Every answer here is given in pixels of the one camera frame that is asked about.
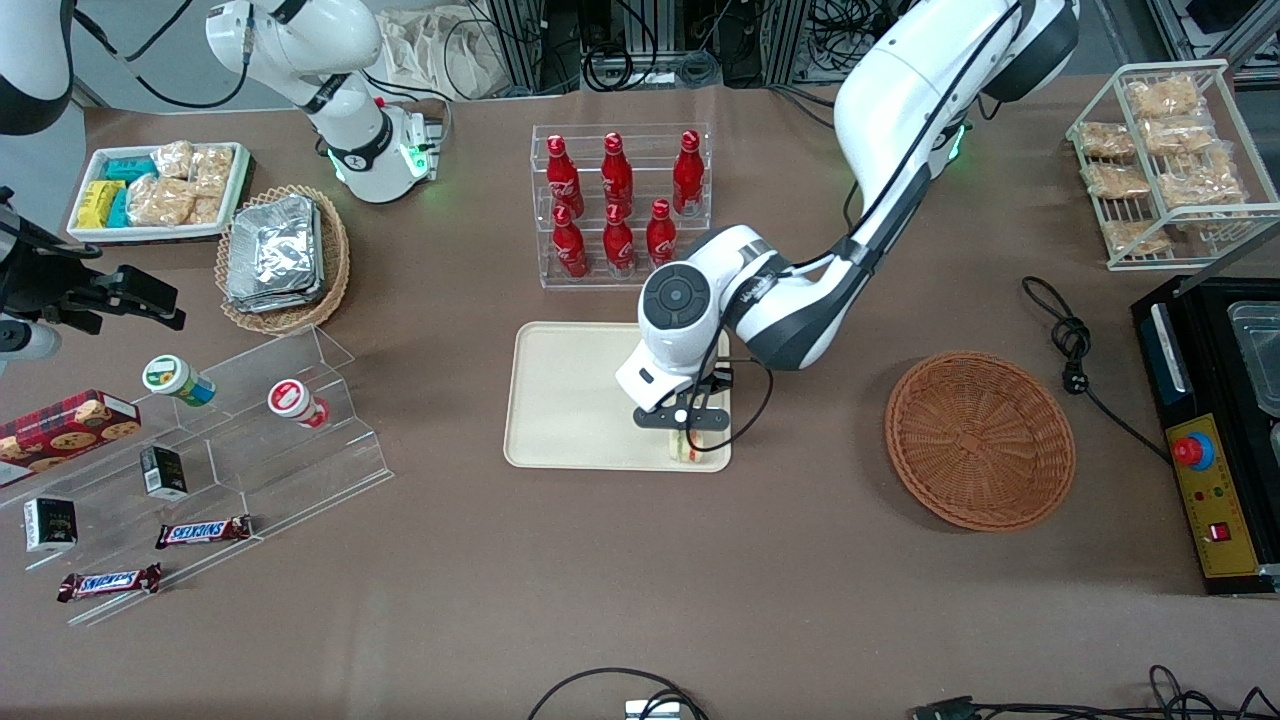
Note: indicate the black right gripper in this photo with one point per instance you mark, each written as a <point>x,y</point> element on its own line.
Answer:
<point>52,283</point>

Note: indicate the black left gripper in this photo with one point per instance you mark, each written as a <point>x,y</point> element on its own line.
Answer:
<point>716,381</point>

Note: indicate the triangular sandwich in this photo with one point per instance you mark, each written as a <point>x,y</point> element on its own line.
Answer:
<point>686,455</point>

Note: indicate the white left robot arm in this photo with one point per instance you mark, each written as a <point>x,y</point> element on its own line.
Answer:
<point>900,100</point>

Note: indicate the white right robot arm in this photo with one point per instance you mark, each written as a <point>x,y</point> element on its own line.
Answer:
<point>300,40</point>

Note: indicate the beige plastic tray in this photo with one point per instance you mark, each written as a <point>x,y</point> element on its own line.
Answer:
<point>570,395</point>

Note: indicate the white rectangular snack tray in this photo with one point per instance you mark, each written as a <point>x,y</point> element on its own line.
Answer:
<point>85,165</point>

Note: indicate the oval light wicker basket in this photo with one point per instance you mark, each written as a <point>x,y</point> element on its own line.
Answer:
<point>335,260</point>

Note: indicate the round brown wicker basket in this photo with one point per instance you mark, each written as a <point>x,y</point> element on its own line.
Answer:
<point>980,440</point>

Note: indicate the teal snack pack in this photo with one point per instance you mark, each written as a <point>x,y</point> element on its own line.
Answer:
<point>120,210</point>
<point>130,168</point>

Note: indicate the green lid cup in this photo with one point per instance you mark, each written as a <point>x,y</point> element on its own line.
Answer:
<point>170,377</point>

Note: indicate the clear rice cracker pack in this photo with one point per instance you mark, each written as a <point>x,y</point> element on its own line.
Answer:
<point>205,210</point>
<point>212,170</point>
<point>160,200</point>
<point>173,158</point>

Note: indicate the yellow snack pack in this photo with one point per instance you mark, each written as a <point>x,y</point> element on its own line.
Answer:
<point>98,203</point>

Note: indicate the silver foil wrapped pack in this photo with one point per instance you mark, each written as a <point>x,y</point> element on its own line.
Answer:
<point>272,250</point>

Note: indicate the clear acrylic bottle rack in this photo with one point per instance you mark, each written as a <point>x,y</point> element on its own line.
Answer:
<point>640,280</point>

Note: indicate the red cookie box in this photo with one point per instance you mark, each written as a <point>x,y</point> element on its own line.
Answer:
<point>60,430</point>

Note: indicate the red lid cup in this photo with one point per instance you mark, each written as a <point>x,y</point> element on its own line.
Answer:
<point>292,400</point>

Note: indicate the red cola bottle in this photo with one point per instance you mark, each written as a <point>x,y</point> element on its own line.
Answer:
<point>563,180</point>
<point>619,245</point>
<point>661,235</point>
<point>688,178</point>
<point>571,250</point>
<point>617,178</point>

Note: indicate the clear acrylic step shelf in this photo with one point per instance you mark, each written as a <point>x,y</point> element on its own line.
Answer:
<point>250,470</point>

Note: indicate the brown Snickers bar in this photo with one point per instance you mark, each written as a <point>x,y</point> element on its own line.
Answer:
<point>203,532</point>
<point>110,582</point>

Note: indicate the small black white box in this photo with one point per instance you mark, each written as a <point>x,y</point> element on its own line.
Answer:
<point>50,524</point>

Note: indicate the small silver device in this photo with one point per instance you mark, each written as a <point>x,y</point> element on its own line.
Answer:
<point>652,710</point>

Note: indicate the beige cloth bag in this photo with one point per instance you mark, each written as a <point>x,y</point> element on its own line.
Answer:
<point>440,50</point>

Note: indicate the bagged fried snack pack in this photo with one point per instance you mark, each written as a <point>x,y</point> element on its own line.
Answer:
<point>1178,135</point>
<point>1163,97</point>
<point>1133,236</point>
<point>1200,183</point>
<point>1115,181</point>
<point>1105,141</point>

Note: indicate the red emergency stop button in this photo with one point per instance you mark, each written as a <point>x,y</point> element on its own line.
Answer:
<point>1191,452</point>

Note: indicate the black appliance base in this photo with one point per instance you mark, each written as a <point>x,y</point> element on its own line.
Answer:
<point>1200,330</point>

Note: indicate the yellow emergency stop box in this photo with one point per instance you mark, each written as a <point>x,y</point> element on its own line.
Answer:
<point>1225,520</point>

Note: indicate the clear plastic container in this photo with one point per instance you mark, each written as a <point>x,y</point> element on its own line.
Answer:
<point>1258,350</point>

